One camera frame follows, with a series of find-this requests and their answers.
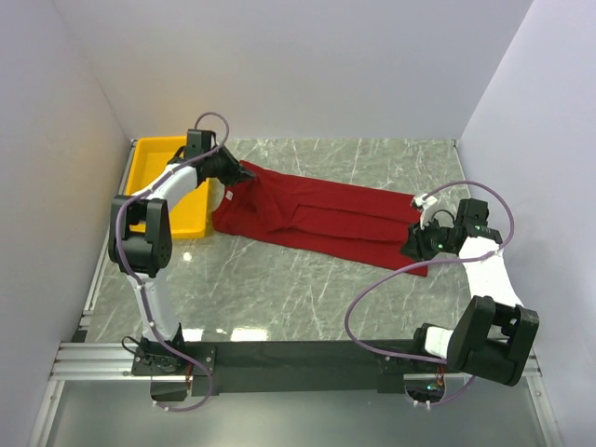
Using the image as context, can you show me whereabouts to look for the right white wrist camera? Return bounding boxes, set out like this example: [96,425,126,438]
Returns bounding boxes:
[411,193,440,229]

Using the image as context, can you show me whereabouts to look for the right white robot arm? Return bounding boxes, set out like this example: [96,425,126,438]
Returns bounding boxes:
[401,194,539,386]

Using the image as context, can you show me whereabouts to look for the yellow plastic tray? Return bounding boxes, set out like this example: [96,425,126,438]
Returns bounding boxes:
[125,136,210,239]

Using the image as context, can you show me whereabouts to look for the red t shirt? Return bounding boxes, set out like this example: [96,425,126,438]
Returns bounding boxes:
[212,162,420,270]

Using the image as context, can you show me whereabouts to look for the aluminium frame rail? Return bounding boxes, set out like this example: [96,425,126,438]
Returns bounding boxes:
[46,139,544,387]

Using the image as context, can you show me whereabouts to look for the black base beam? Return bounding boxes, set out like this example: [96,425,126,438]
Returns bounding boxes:
[131,340,455,401]

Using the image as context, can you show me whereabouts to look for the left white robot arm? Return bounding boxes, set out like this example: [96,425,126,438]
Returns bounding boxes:
[108,129,255,374]

